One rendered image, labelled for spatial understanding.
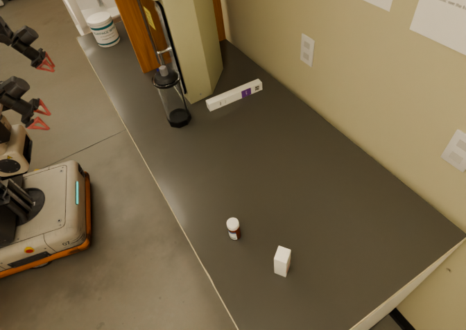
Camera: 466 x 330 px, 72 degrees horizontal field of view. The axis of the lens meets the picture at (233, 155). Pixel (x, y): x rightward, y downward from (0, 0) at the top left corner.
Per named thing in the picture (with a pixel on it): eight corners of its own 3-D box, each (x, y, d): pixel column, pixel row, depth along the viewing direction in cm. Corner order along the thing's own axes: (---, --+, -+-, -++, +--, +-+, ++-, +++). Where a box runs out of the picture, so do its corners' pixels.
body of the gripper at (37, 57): (44, 49, 163) (30, 39, 158) (42, 59, 157) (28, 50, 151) (35, 57, 165) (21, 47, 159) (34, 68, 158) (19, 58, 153)
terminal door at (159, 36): (161, 63, 158) (132, -22, 128) (186, 95, 140) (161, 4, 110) (159, 64, 158) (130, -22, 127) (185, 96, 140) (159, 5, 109)
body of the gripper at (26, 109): (37, 100, 136) (20, 89, 130) (35, 115, 129) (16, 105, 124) (27, 109, 137) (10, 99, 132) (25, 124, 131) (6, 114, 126)
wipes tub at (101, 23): (116, 32, 194) (106, 8, 182) (123, 41, 186) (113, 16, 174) (96, 41, 190) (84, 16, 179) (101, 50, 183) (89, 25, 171)
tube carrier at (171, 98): (195, 111, 139) (184, 69, 122) (185, 128, 132) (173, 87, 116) (173, 107, 142) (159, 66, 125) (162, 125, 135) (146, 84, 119)
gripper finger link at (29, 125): (55, 117, 139) (33, 105, 132) (54, 128, 134) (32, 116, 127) (44, 126, 140) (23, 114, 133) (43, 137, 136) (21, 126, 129)
